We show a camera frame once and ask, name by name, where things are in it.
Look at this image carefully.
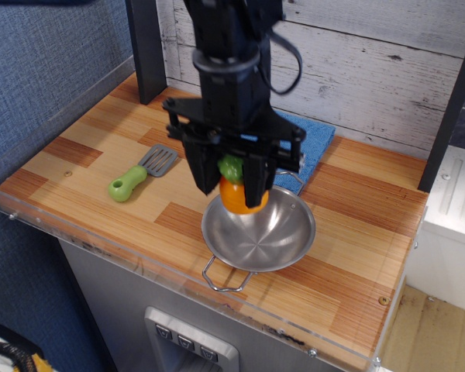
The yellow object bottom left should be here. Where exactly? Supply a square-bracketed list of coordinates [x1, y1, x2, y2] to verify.
[33, 355, 55, 372]

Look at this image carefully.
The white side cabinet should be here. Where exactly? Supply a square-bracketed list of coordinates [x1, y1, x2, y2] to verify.
[405, 146, 465, 309]

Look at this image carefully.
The grey toy fridge cabinet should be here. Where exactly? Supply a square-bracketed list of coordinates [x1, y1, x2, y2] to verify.
[60, 242, 336, 371]

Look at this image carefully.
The silver dispenser button panel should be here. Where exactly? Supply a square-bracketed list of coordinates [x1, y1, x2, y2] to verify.
[144, 306, 240, 371]

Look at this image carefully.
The steel bowl with wire handles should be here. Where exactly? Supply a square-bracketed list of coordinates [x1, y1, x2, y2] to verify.
[201, 185, 316, 292]

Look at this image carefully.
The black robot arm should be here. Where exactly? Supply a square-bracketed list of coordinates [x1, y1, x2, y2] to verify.
[163, 1, 306, 208]

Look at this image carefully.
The clear acrylic table guard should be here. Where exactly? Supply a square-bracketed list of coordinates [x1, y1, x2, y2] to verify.
[0, 76, 426, 371]

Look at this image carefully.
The dark grey right post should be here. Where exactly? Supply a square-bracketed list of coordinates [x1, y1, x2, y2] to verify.
[418, 57, 465, 193]

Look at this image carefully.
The green handled grey toy spatula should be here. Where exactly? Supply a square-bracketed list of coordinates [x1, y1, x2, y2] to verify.
[108, 144, 177, 202]

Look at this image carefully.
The orange toy carrot green top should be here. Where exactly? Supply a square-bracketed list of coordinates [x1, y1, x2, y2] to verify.
[218, 154, 270, 215]

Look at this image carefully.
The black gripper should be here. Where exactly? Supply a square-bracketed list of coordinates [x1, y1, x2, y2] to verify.
[164, 61, 306, 208]

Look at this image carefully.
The blue folded towel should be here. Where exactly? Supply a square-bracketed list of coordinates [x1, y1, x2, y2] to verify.
[241, 111, 336, 193]

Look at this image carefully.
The black braided cable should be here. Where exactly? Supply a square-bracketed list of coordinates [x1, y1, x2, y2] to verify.
[0, 339, 38, 372]

